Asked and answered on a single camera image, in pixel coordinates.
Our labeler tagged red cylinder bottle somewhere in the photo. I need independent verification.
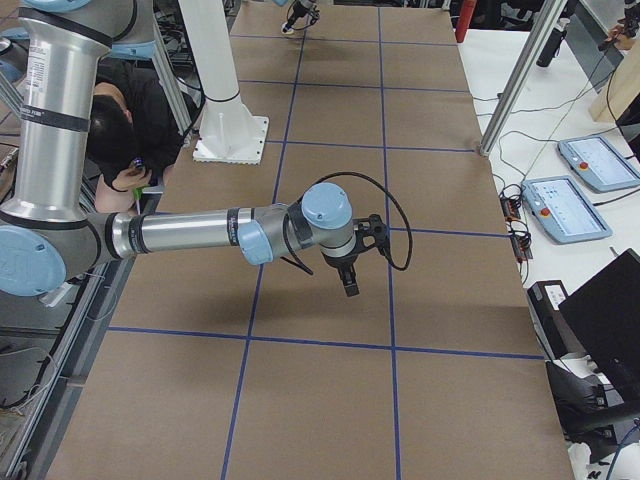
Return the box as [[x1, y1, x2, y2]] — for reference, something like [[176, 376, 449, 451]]
[[455, 0, 477, 43]]

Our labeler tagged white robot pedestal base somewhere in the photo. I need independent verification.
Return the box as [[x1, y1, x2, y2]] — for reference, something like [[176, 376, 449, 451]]
[[182, 1, 269, 164]]

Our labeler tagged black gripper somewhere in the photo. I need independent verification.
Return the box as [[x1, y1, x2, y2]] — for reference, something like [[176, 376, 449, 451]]
[[322, 253, 359, 297]]

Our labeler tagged orange circuit board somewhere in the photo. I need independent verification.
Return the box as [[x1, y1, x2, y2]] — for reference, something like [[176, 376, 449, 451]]
[[510, 232, 533, 263], [499, 195, 522, 222]]

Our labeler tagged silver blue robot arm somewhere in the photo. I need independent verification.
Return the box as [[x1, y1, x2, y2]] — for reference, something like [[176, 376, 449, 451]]
[[282, 0, 320, 30], [1, 1, 363, 296]]

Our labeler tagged person in black jacket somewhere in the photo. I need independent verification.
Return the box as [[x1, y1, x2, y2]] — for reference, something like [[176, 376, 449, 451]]
[[86, 58, 184, 213]]

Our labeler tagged blue white call bell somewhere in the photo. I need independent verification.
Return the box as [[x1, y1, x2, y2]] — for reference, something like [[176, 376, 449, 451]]
[[281, 24, 295, 35]]

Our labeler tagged black laptop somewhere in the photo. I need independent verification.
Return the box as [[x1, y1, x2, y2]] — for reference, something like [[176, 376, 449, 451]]
[[559, 248, 639, 401]]

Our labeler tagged blue teach pendant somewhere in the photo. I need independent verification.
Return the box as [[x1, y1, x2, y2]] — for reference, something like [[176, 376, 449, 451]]
[[521, 176, 613, 244], [557, 135, 639, 193]]

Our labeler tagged black computer box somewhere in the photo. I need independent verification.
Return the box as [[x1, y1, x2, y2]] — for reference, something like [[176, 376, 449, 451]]
[[527, 280, 583, 358]]

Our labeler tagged near blue teach pendant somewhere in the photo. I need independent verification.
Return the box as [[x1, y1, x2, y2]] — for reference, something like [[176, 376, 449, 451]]
[[521, 176, 613, 244]]

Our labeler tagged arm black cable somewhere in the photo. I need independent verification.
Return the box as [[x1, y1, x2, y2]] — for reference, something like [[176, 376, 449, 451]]
[[279, 171, 413, 275]]

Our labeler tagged far blue teach pendant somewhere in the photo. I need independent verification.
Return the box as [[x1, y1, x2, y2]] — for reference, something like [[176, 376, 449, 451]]
[[557, 135, 639, 193]]

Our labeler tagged black water bottle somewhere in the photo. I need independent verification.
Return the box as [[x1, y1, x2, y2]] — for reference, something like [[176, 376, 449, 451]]
[[536, 18, 570, 68]]

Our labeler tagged aluminium frame post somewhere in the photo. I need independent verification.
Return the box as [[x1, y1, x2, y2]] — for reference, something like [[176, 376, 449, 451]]
[[478, 0, 577, 157]]

